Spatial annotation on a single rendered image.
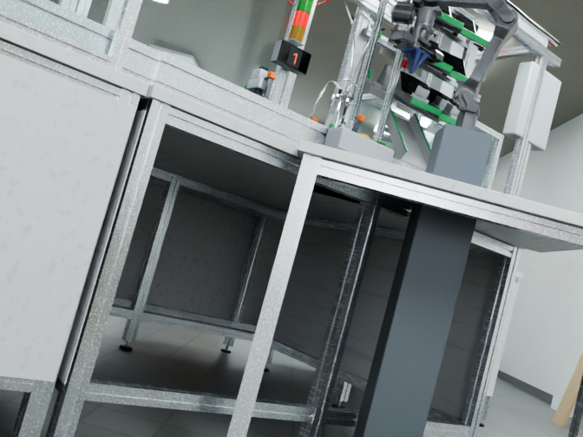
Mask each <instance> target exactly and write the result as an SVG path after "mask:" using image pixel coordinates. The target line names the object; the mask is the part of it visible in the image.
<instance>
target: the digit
mask: <svg viewBox="0 0 583 437"><path fill-rule="evenodd" d="M302 54H303V51H301V50H300V49H297V48H295V47H293V46H291V50H290V54H289V56H288V60H287V63H288V64H290V65H292V66H293V67H295V68H298V66H299V64H300V60H301V56H302Z"/></svg>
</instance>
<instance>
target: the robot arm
mask: <svg viewBox="0 0 583 437"><path fill-rule="evenodd" d="M421 1H423V4H421V3H420V2H421ZM446 7H457V8H468V9H478V10H487V11H488V12H489V13H490V15H491V16H492V17H493V19H494V20H495V29H494V33H493V35H492V38H491V39H490V41H489V43H488V46H487V47H486V48H485V50H484V52H483V54H482V55H481V57H480V60H479V62H478V63H477V64H476V66H475V68H474V70H473V72H472V74H471V76H470V77H469V78H468V79H467V80H466V81H465V82H464V81H462V80H460V82H459V84H458V87H457V88H456V89H455V90H454V93H455V97H454V98H455V105H456V108H457V109H458V110H459V111H460V112H459V113H458V116H457V120H456V123H455V125H456V126H458V127H464V128H467V129H470V130H474V131H475V124H476V121H477V119H478V117H479V116H480V110H479V105H478V104H477V102H476V100H477V97H478V94H479V91H480V87H481V85H482V83H483V81H484V79H485V77H486V76H487V74H488V71H489V70H490V69H491V67H492V66H493V63H494V61H495V59H496V57H497V56H498V55H499V53H500V51H501V48H502V47H503V45H504V44H505V43H506V42H508V41H509V40H510V39H511V38H512V36H513V35H514V34H515V32H516V31H517V29H518V18H519V17H518V14H517V13H516V11H514V10H511V9H510V8H509V7H508V6H507V4H506V3H504V2H503V1H502V0H412V3H404V2H400V1H397V2H396V5H395V6H394V8H393V10H392V13H391V22H392V23H398V24H406V25H411V24H412V23H413V22H414V21H415V24H414V27H410V29H409V32H408V31H407V30H399V29H398V30H397V31H396V32H394V33H393V34H392V35H391V38H390V40H391V41H392V42H393V43H395V44H396V48H397V49H400V50H401V51H402V52H403V53H405V54H406V55H407V57H408V65H409V73H410V74H413V73H414V72H415V71H416V70H417V68H418V67H419V66H420V65H421V64H422V62H426V63H428V64H432V63H438V62H442V60H443V54H442V53H441V52H439V51H438V50H436V49H432V50H428V49H427V47H430V45H431V43H430V42H429V38H430V35H434V32H435V31H434V30H432V28H433V24H434V21H435V17H436V16H442V10H441V9H443V8H446ZM415 19H416V20H415Z"/></svg>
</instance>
